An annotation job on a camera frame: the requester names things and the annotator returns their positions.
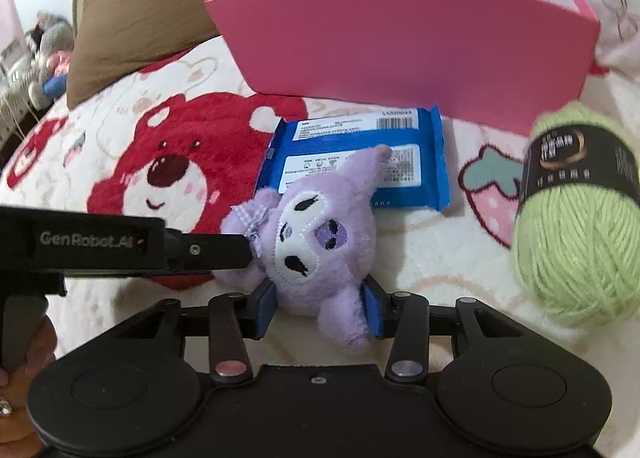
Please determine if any left hand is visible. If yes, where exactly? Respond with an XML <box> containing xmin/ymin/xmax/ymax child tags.
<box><xmin>0</xmin><ymin>316</ymin><xmax>58</xmax><ymax>458</ymax></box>

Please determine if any green yarn ball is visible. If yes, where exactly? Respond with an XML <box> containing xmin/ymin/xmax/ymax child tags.
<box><xmin>512</xmin><ymin>101</ymin><xmax>639</xmax><ymax>325</ymax></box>

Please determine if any purple plush toy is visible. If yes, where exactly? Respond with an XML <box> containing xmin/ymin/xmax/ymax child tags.
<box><xmin>214</xmin><ymin>146</ymin><xmax>390</xmax><ymax>353</ymax></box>

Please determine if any blue wet wipes pack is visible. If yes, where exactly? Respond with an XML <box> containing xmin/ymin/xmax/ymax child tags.
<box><xmin>256</xmin><ymin>106</ymin><xmax>451</xmax><ymax>211</ymax></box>

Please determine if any grey stuffed toy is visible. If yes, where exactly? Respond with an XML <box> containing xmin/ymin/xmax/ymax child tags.
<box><xmin>26</xmin><ymin>10</ymin><xmax>75</xmax><ymax>111</ymax></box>

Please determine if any pink cardboard box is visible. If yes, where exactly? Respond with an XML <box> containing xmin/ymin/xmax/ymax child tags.
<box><xmin>205</xmin><ymin>0</ymin><xmax>600</xmax><ymax>134</ymax></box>

